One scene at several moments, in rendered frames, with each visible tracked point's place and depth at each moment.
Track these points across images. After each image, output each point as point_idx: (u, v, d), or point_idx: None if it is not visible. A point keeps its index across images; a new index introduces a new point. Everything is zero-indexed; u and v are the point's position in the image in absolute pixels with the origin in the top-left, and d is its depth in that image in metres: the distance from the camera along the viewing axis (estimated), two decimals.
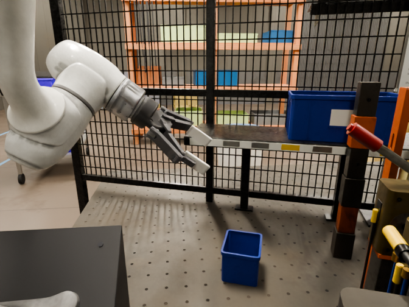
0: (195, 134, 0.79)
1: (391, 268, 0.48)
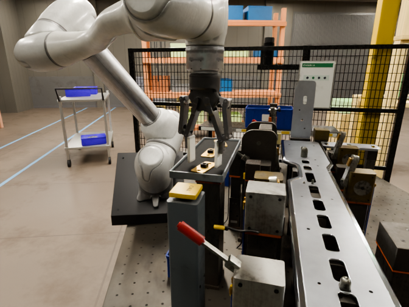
0: (186, 145, 0.74)
1: None
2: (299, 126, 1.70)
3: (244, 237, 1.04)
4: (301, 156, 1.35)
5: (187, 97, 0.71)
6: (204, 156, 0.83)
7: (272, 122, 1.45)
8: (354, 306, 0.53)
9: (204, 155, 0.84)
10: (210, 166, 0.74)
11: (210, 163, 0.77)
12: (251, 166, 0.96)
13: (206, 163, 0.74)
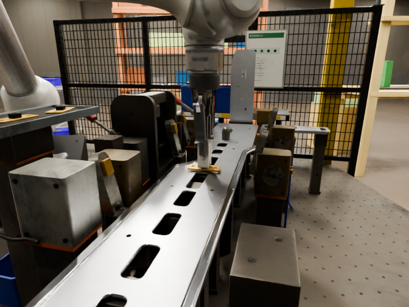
0: None
1: (190, 151, 1.22)
2: (239, 106, 1.40)
3: None
4: (222, 139, 1.05)
5: None
6: None
7: (193, 97, 1.16)
8: None
9: None
10: (206, 169, 0.73)
11: (216, 168, 0.74)
12: (101, 143, 0.66)
13: None
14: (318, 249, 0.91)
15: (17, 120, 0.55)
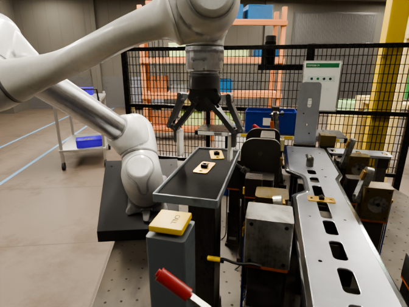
0: (175, 139, 0.74)
1: None
2: (304, 131, 1.58)
3: None
4: (307, 165, 1.23)
5: (185, 95, 0.70)
6: (197, 172, 0.71)
7: (275, 127, 1.33)
8: None
9: (196, 170, 0.72)
10: (324, 201, 0.91)
11: (332, 200, 0.91)
12: (252, 181, 0.83)
13: (322, 197, 0.91)
14: (399, 261, 1.08)
15: (210, 169, 0.73)
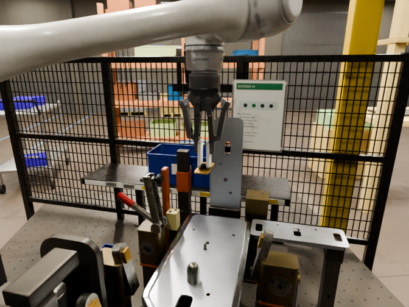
0: (195, 150, 0.73)
1: (148, 271, 0.86)
2: (222, 189, 1.04)
3: None
4: (187, 281, 0.69)
5: (185, 99, 0.70)
6: (198, 173, 0.71)
7: (149, 201, 0.79)
8: None
9: (197, 170, 0.72)
10: None
11: None
12: None
13: None
14: None
15: (210, 170, 0.73)
